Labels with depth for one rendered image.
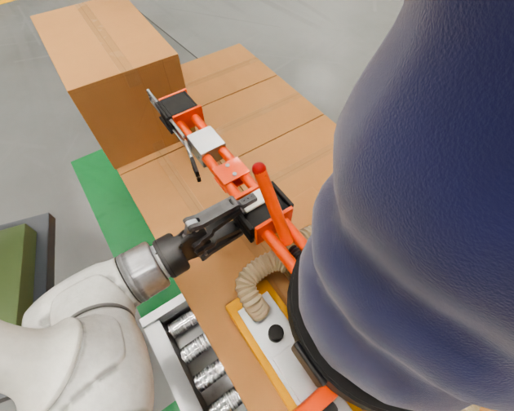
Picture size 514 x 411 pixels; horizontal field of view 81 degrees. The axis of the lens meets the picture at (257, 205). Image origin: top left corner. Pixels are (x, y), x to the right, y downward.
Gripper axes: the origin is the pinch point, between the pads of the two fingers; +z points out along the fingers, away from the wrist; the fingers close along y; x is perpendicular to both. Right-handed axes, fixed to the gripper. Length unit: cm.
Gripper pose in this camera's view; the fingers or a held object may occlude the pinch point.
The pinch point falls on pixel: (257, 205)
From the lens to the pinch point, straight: 58.7
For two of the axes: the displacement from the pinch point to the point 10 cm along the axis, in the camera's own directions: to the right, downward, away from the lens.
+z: 8.3, -4.8, 3.0
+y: 0.1, 5.4, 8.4
